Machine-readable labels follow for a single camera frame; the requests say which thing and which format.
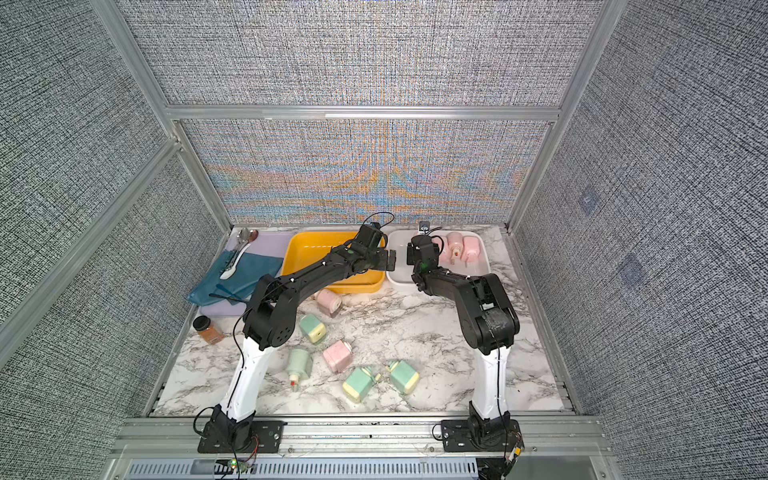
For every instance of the pink sharpener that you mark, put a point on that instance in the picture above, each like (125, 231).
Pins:
(329, 302)
(338, 356)
(454, 247)
(472, 249)

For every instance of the green sharpener lying left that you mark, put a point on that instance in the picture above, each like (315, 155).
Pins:
(299, 367)

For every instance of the aluminium front rail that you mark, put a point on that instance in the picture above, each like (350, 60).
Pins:
(375, 435)

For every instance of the green sharpener front left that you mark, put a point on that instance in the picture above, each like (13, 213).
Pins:
(359, 383)

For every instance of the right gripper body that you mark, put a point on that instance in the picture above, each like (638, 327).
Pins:
(410, 257)

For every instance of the teal cloth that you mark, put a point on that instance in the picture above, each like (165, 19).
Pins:
(250, 269)

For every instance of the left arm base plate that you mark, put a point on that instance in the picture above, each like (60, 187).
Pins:
(255, 436)

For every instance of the lavender cutting board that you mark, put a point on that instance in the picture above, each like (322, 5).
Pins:
(267, 244)

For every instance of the green sharpener front right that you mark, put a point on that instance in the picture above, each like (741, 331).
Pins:
(403, 376)

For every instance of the white plastic tray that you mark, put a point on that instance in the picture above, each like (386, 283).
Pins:
(400, 278)

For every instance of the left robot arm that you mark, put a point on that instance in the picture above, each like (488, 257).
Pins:
(268, 323)

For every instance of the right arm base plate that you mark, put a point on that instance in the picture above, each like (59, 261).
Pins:
(456, 435)

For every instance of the white spoon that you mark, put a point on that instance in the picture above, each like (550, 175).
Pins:
(231, 266)

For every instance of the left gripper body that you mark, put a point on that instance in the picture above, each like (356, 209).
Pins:
(379, 260)

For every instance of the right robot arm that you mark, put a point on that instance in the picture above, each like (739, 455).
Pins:
(488, 324)

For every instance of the yellow plastic tray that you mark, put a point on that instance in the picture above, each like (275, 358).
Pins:
(308, 247)

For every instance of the green sharpener upper left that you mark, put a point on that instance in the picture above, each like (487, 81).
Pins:
(312, 328)

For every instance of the spice jar black lid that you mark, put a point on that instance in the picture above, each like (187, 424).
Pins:
(207, 330)

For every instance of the metal spoon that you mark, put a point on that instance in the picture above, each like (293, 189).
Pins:
(244, 237)

